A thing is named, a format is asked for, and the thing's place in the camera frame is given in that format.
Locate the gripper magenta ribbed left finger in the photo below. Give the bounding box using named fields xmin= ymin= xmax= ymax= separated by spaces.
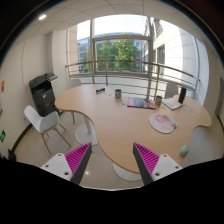
xmin=40 ymin=142 xmax=93 ymax=186

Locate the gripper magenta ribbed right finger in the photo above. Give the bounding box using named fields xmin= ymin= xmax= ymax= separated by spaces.
xmin=132 ymin=142 xmax=184 ymax=186

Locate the light green computer mouse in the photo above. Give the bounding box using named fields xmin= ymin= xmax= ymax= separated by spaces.
xmin=180 ymin=145 xmax=189 ymax=157

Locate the white round table base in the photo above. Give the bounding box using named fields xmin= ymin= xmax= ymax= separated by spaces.
xmin=113 ymin=163 xmax=142 ymax=181

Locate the white chair with wooden legs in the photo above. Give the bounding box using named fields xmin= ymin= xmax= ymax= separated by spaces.
xmin=24 ymin=105 xmax=70 ymax=152

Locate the dark magazine on table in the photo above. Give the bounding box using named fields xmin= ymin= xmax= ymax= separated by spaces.
xmin=127 ymin=97 xmax=155 ymax=109

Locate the mug near magazine right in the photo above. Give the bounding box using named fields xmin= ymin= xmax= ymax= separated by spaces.
xmin=155 ymin=95 xmax=162 ymax=105

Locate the mug magazine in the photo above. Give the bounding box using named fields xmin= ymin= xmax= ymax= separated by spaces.
xmin=155 ymin=95 xmax=162 ymax=105
xmin=115 ymin=89 xmax=122 ymax=99

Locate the small black box on table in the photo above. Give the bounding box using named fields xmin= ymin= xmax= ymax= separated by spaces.
xmin=96 ymin=87 xmax=105 ymax=94

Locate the black upright speaker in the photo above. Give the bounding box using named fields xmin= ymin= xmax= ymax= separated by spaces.
xmin=178 ymin=87 xmax=186 ymax=104

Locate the black office printer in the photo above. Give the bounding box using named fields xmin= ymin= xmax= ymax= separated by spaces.
xmin=29 ymin=73 xmax=57 ymax=116

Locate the mug near magazine left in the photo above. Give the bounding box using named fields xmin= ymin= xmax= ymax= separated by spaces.
xmin=115 ymin=89 xmax=122 ymax=99

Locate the white chair behind table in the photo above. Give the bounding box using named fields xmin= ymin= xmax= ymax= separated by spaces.
xmin=66 ymin=79 xmax=82 ymax=90

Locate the metal window railing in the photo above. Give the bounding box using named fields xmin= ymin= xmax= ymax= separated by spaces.
xmin=66 ymin=60 xmax=198 ymax=99

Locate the white table pedestal leg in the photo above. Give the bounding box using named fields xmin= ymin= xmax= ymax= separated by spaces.
xmin=75 ymin=117 xmax=98 ymax=145

